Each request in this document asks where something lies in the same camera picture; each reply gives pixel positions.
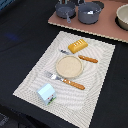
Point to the wooden handled fork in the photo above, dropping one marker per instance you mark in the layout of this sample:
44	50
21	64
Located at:
69	82

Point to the cream bowl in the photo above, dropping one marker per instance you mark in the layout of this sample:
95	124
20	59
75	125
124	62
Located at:
122	15

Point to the tan round plate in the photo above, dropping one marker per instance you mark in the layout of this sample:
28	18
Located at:
69	66

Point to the yellow bread loaf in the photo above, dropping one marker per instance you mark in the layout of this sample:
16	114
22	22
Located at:
77	46

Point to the large grey pot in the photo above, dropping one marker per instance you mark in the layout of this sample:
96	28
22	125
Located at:
88	12

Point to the wooden handled knife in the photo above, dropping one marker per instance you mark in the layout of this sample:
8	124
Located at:
80	56

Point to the light blue milk carton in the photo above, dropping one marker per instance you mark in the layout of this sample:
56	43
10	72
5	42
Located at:
46	93

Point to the small grey saucepan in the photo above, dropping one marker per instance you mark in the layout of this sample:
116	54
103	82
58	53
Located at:
65	11

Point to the beige woven placemat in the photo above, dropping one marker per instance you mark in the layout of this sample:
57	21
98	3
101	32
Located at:
71	104

